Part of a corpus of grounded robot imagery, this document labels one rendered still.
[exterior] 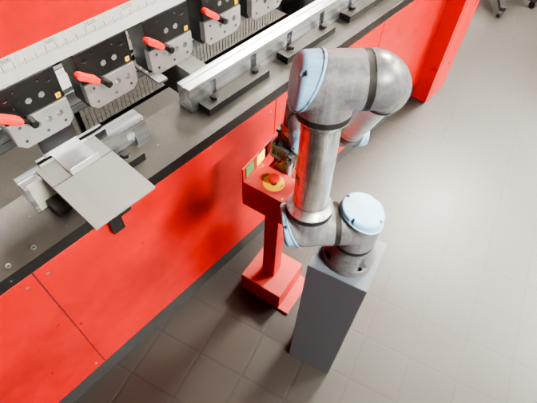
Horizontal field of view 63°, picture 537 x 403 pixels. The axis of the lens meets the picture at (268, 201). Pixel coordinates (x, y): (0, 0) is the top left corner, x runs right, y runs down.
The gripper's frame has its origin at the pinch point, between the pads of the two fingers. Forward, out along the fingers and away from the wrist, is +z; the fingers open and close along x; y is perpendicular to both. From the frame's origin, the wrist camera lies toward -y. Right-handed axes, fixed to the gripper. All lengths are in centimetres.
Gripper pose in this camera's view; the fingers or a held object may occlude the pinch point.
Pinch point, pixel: (289, 174)
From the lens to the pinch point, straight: 151.9
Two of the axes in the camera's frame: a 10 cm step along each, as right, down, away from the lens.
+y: -8.3, -5.0, 2.4
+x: -5.5, 6.6, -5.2
